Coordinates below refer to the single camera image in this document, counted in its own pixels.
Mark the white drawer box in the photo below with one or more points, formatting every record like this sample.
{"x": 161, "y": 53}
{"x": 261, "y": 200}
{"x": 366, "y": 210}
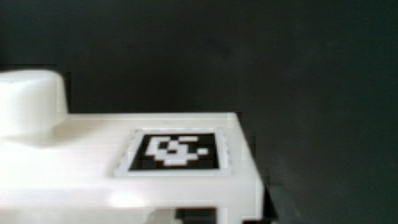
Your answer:
{"x": 97, "y": 167}

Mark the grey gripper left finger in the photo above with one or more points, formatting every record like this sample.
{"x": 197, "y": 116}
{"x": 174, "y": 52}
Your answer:
{"x": 184, "y": 216}

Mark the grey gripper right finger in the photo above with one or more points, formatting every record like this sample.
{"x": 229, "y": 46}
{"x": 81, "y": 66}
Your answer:
{"x": 279, "y": 209}

